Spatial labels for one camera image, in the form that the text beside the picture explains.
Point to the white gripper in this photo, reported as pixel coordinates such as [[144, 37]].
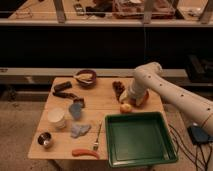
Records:
[[124, 95]]

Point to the orange apple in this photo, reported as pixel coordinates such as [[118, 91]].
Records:
[[125, 108]]

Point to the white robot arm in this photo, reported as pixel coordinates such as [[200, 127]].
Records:
[[148, 76]]

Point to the brown bowl right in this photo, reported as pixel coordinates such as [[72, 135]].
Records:
[[138, 99]]

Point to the dark grape bunch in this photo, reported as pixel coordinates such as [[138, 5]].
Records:
[[118, 88]]

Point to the green plastic tray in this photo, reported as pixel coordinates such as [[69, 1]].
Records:
[[138, 139]]

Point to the banana in bowl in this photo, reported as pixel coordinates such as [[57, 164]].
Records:
[[84, 77]]

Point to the dark bowl top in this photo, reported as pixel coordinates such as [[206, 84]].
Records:
[[88, 84]]

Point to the dark brush tool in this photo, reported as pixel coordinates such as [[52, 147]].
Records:
[[71, 96]]

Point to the metal fork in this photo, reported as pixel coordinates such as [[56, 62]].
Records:
[[96, 143]]

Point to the crumpled blue cloth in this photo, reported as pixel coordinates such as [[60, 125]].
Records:
[[79, 130]]

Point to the wooden folding table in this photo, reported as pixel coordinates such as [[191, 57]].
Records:
[[99, 101]]

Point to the black power box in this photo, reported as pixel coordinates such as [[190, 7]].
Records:
[[198, 136]]

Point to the dark brown block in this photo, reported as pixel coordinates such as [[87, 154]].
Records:
[[62, 86]]

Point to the orange carrot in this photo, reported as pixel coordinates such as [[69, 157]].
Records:
[[84, 152]]

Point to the white paper cup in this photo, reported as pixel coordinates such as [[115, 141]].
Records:
[[56, 117]]

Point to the small metal cup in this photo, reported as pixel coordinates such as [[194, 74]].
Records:
[[45, 140]]

